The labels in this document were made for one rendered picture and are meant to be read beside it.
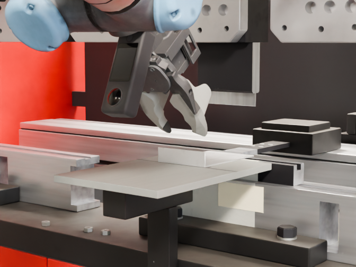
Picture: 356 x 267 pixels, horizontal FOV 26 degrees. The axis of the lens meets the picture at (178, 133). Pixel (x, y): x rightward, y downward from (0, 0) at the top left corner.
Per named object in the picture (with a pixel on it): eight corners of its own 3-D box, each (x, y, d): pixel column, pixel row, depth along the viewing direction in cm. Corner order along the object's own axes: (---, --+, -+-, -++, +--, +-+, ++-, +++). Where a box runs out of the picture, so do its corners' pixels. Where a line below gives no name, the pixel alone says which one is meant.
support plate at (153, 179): (53, 181, 103) (53, 174, 103) (175, 158, 124) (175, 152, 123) (157, 198, 92) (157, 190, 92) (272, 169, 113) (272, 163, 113)
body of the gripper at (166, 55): (204, 56, 107) (170, -13, 100) (175, 99, 103) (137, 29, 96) (161, 56, 112) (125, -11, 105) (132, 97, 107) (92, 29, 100)
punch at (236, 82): (197, 103, 121) (197, 42, 119) (205, 102, 122) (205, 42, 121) (251, 106, 115) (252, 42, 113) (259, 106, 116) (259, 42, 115)
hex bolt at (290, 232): (273, 238, 107) (273, 227, 107) (283, 234, 109) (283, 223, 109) (290, 241, 106) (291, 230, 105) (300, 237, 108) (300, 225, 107)
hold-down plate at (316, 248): (138, 234, 121) (138, 216, 120) (159, 228, 125) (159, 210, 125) (309, 269, 103) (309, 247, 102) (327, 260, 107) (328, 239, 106)
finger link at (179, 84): (207, 105, 105) (170, 58, 101) (203, 113, 104) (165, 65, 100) (184, 110, 108) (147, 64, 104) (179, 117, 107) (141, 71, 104)
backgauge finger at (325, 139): (202, 160, 125) (202, 129, 124) (283, 143, 145) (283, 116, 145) (265, 167, 118) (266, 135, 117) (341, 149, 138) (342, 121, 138)
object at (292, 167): (183, 171, 123) (183, 152, 123) (194, 169, 125) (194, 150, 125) (293, 186, 111) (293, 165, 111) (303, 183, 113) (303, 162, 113)
